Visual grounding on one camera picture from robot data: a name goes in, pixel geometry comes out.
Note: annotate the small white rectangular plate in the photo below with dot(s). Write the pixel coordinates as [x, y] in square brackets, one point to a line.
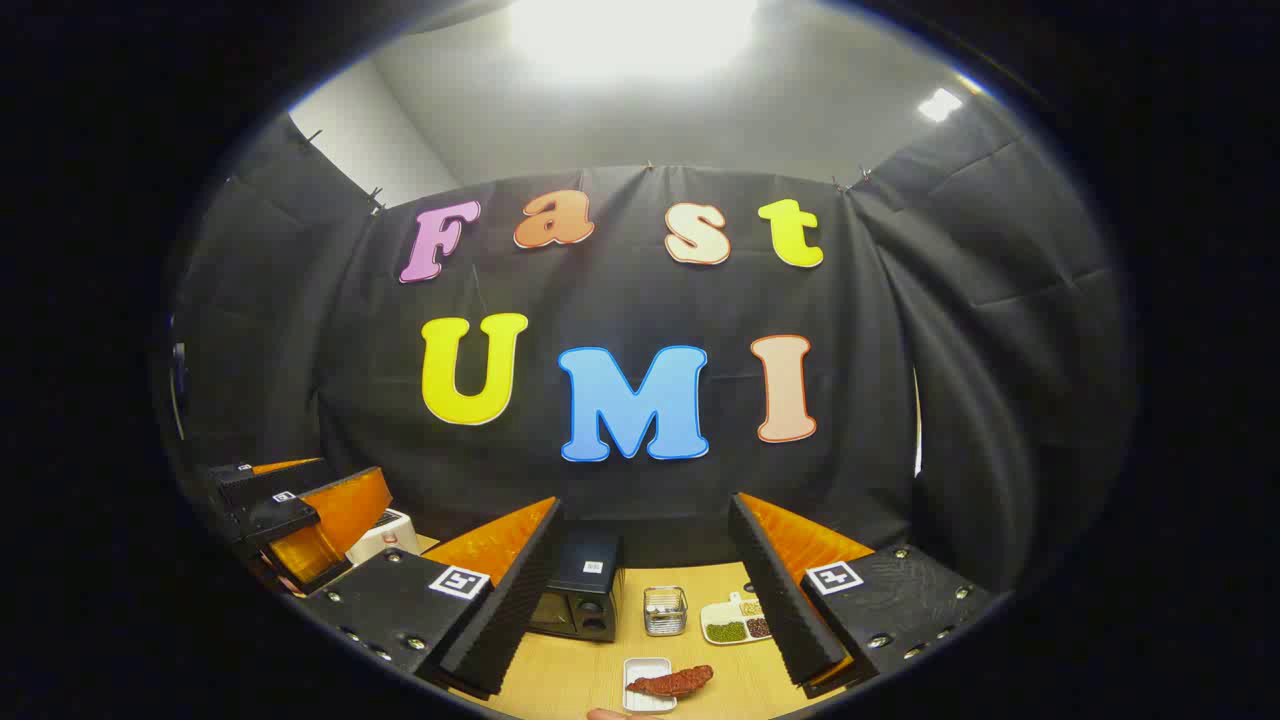
[640, 672]

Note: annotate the black electric oven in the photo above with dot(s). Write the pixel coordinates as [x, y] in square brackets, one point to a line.
[590, 600]

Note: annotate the white toaster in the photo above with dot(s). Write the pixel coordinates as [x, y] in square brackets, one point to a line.
[385, 530]

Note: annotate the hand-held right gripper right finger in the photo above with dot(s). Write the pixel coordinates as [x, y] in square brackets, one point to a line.
[775, 600]

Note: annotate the ceiling light panel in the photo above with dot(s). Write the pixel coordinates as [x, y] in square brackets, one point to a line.
[940, 104]
[630, 30]

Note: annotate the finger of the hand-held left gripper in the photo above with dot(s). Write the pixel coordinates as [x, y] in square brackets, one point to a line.
[265, 480]
[340, 520]

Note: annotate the reddish-brown roasted meat piece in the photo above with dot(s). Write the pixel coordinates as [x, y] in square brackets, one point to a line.
[675, 682]

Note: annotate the clear glass jar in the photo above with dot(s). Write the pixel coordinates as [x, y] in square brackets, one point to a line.
[665, 612]

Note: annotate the white divided dish with beans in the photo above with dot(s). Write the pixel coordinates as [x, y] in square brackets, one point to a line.
[725, 628]

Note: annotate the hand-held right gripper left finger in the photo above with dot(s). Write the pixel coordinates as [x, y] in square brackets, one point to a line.
[515, 600]

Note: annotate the black backdrop cloth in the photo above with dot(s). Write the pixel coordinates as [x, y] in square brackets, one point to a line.
[620, 290]

